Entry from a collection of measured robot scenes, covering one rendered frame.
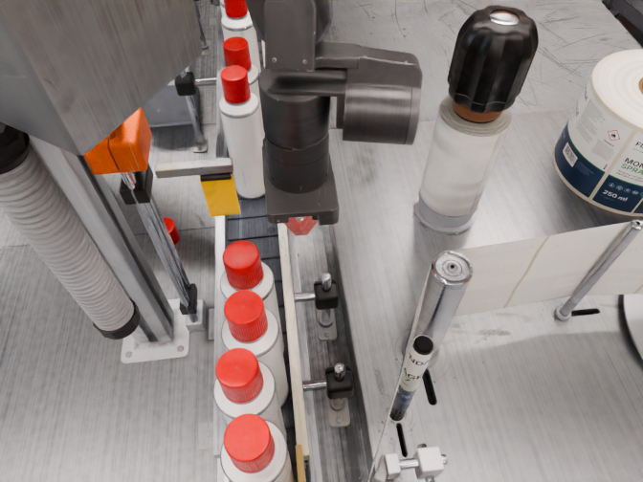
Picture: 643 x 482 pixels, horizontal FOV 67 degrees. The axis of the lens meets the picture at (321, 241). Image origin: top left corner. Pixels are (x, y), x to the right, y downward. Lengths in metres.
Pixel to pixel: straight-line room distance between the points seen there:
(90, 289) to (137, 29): 0.19
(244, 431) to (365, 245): 0.39
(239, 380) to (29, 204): 0.19
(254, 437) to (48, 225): 0.19
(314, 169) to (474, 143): 0.23
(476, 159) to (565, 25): 0.76
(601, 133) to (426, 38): 0.54
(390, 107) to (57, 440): 0.54
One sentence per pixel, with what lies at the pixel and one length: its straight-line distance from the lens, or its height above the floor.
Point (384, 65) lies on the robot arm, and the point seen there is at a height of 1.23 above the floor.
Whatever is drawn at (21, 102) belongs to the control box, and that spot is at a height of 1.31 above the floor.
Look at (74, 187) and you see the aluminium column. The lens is 0.46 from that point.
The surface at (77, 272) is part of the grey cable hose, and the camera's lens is 0.36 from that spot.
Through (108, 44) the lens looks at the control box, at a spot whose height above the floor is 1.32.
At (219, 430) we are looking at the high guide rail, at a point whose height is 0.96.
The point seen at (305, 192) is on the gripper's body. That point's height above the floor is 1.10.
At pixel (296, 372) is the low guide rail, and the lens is 0.57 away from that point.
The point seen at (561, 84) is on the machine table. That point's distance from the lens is 1.14.
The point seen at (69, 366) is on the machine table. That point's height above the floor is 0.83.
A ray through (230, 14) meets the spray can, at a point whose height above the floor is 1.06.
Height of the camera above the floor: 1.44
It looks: 54 degrees down
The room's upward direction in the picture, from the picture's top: straight up
